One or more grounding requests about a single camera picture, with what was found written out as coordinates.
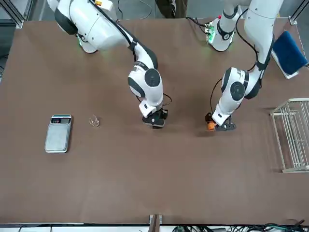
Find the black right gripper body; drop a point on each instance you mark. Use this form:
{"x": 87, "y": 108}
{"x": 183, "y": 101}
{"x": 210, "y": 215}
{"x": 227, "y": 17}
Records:
{"x": 154, "y": 122}

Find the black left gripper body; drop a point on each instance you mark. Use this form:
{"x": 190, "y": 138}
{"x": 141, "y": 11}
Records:
{"x": 227, "y": 125}

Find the orange button box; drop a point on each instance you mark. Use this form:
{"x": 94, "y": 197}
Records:
{"x": 211, "y": 125}

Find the clear measuring cup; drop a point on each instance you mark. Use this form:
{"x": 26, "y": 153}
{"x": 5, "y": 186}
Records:
{"x": 94, "y": 121}

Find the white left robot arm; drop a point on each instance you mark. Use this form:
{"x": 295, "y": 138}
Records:
{"x": 260, "y": 24}

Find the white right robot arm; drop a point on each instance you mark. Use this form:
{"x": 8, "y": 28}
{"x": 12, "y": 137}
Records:
{"x": 101, "y": 26}

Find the white electronic scale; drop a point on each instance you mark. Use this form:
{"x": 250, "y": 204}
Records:
{"x": 57, "y": 137}

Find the white control box orange label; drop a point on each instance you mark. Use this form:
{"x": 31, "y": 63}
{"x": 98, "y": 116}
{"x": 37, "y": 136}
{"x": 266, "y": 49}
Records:
{"x": 105, "y": 4}

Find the green circuit board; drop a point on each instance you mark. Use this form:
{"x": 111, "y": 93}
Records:
{"x": 209, "y": 32}

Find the blue cloth-covered clear stand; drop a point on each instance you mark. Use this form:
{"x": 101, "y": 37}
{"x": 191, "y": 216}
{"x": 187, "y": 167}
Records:
{"x": 287, "y": 52}

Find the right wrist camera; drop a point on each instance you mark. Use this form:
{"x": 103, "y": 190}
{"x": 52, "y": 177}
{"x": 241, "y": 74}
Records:
{"x": 165, "y": 114}

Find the aluminium frame post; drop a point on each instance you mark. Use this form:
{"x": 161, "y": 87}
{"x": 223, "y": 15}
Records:
{"x": 17, "y": 14}
{"x": 295, "y": 14}
{"x": 154, "y": 223}

